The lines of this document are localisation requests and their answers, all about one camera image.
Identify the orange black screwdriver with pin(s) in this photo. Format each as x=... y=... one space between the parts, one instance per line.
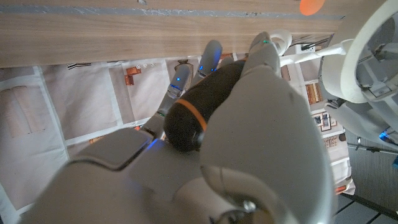
x=202 y=102

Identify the cream masking tape roll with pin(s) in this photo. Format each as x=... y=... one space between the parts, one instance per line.
x=339 y=74

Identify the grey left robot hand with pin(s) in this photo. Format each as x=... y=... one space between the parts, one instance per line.
x=373 y=102

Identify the black backdrop stand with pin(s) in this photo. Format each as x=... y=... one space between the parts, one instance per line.
x=371 y=149

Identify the white power strip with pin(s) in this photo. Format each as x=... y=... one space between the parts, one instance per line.
x=306 y=48

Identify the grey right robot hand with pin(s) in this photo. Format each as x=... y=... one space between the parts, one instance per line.
x=264 y=140

